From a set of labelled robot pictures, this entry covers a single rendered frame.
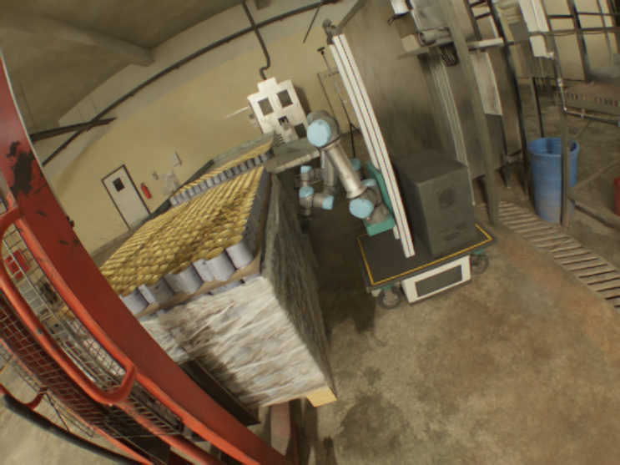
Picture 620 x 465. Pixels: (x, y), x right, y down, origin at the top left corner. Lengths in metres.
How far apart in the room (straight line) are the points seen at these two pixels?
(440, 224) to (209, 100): 7.78
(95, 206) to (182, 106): 4.65
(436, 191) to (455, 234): 0.33
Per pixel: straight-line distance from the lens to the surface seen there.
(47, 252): 0.74
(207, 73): 8.89
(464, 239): 1.98
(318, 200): 1.56
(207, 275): 0.92
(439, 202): 1.78
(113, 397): 0.76
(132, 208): 10.25
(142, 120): 9.53
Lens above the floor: 1.49
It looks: 25 degrees down
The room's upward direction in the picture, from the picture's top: 24 degrees counter-clockwise
